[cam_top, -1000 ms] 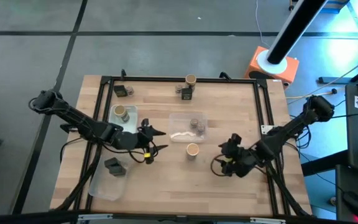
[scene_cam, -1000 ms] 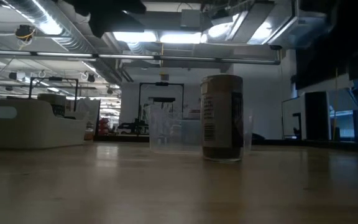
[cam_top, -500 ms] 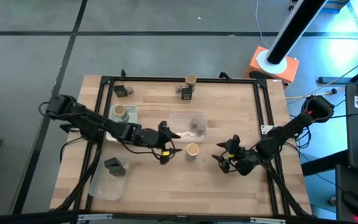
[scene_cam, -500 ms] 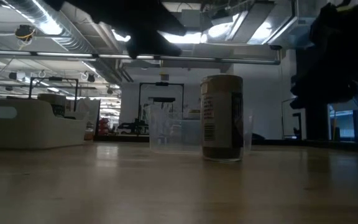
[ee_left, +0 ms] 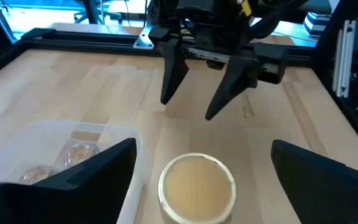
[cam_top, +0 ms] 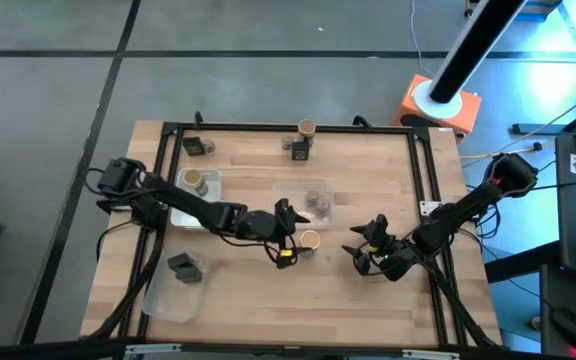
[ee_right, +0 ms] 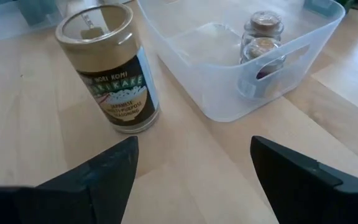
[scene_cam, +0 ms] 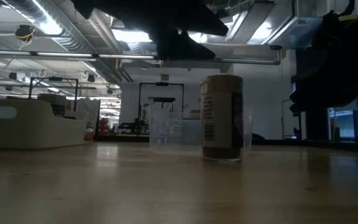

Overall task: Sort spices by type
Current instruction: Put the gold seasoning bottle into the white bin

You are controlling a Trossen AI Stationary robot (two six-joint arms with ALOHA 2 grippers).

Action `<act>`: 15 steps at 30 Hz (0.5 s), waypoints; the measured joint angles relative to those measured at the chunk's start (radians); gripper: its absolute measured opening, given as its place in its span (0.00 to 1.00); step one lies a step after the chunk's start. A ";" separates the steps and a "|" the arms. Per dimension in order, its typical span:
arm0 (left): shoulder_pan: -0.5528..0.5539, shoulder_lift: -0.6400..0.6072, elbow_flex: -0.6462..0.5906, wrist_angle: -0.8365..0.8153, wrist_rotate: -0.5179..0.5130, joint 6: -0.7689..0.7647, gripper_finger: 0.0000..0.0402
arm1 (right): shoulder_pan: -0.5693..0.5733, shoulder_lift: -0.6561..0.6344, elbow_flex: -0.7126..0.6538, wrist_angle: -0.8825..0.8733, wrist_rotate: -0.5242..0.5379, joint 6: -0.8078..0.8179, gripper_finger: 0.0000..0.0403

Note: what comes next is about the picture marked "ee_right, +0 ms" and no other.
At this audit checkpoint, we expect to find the tall gold-lidded seasoning jar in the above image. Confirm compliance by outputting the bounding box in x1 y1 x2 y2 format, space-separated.
54 2 161 134

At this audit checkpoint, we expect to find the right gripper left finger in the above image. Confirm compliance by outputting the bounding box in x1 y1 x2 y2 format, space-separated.
0 136 140 224

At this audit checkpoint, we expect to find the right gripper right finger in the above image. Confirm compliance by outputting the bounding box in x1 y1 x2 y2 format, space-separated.
249 135 358 224

